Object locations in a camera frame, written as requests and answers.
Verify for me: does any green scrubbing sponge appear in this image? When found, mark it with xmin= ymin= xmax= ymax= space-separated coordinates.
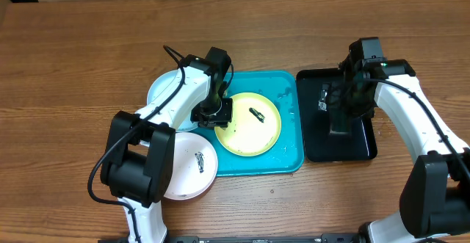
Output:
xmin=327 ymin=87 xmax=351 ymax=135

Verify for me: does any yellow-green plate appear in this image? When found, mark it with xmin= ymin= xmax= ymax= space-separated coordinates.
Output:
xmin=214 ymin=93 xmax=282 ymax=156

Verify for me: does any light blue plate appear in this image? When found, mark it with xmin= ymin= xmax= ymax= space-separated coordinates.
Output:
xmin=146 ymin=70 xmax=198 ymax=132

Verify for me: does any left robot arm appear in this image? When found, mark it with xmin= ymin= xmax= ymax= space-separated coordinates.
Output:
xmin=87 ymin=46 xmax=234 ymax=242

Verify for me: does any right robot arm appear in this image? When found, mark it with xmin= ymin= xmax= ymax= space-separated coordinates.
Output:
xmin=319 ymin=37 xmax=469 ymax=242

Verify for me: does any black plastic tray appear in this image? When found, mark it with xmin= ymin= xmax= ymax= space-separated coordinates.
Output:
xmin=296 ymin=68 xmax=377 ymax=162

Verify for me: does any teal plastic tray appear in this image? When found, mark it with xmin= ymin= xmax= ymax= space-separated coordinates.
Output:
xmin=193 ymin=70 xmax=304 ymax=177

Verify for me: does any white plate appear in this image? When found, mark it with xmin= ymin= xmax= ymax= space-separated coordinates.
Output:
xmin=141 ymin=131 xmax=220 ymax=201

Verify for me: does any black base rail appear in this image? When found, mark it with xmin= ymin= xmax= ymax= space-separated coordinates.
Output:
xmin=98 ymin=231 xmax=368 ymax=243

